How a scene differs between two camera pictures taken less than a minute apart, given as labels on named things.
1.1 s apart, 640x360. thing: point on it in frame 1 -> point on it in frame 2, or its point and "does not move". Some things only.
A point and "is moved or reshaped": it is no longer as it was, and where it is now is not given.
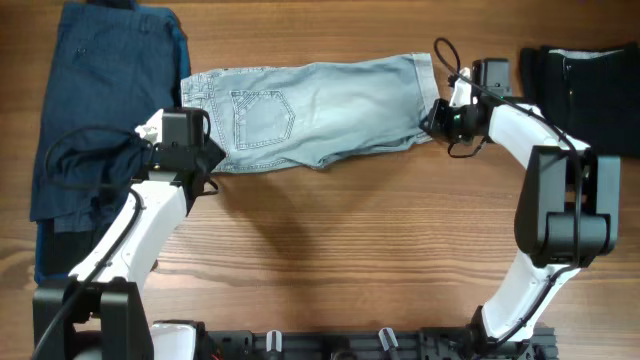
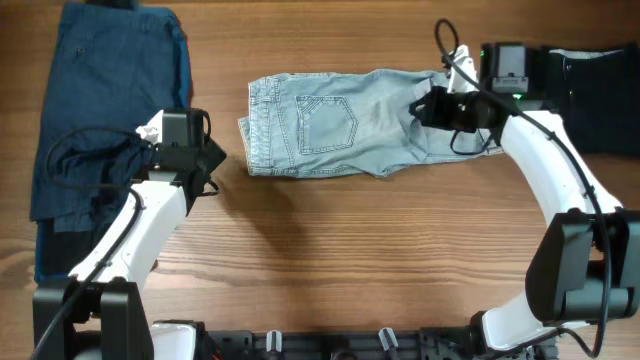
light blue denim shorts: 308,115 is moved or reshaped
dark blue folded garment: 113,65 does not move
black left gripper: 209,160 does not move
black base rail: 415,344 does not move
